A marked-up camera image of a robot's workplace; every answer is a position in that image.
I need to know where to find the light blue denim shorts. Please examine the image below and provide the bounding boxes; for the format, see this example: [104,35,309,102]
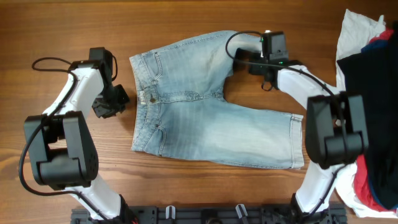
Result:
[130,30,304,169]

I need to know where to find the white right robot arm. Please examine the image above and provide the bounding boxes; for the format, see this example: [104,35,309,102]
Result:
[231,53,369,222]

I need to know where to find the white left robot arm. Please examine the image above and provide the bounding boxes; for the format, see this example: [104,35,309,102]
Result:
[18,57,137,223]

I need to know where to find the white cloth garment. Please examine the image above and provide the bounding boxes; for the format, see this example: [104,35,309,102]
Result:
[336,9,397,219]

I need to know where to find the black garment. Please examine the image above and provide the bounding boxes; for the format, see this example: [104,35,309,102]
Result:
[337,22,397,210]

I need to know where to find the blue garment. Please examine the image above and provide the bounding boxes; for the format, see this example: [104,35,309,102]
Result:
[361,39,388,53]

